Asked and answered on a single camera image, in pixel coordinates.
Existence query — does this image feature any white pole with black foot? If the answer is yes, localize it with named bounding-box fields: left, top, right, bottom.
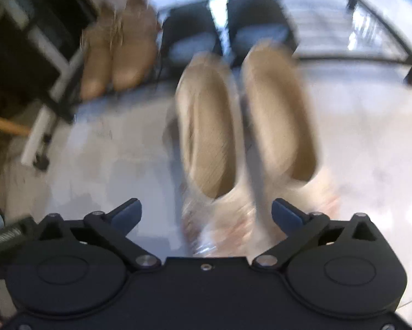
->
left=20, top=106, right=57, bottom=168

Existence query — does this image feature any tan lace-up shoe right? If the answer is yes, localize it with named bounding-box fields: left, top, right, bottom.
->
left=112, top=0, right=161, bottom=92

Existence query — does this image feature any white embroidered pearl shoe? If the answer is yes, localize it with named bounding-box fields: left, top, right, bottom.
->
left=175, top=52, right=256, bottom=258

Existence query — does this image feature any black slide sandal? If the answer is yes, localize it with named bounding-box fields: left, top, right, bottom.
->
left=161, top=2, right=223, bottom=75
left=227, top=0, right=298, bottom=63

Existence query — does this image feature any tan lace-up shoe left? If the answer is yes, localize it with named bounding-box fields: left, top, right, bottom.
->
left=80, top=1, right=116, bottom=101

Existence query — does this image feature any wooden chair leg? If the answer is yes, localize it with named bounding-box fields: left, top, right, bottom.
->
left=0, top=117, right=31, bottom=137

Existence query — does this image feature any black metal shoe rack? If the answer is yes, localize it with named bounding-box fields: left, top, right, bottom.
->
left=47, top=0, right=412, bottom=125

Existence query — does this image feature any black slide sandal left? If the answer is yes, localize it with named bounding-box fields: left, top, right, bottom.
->
left=161, top=2, right=223, bottom=75

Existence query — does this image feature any black slide sandal right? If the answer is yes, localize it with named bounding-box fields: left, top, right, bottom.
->
left=227, top=0, right=298, bottom=63

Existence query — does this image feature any tan lace-up shoe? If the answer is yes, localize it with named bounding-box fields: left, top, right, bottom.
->
left=112, top=0, right=161, bottom=92
left=80, top=1, right=116, bottom=101

